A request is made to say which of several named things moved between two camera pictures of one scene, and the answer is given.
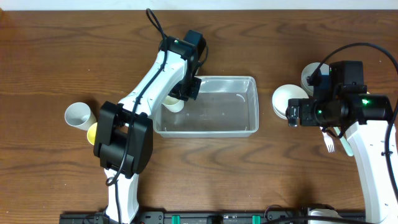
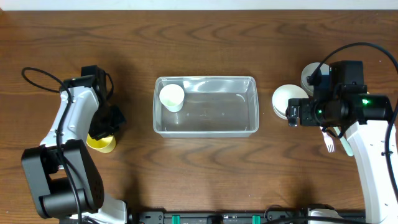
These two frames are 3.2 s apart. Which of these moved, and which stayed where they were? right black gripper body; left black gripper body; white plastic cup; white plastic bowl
Moved: left black gripper body
Stayed: white plastic cup; right black gripper body; white plastic bowl
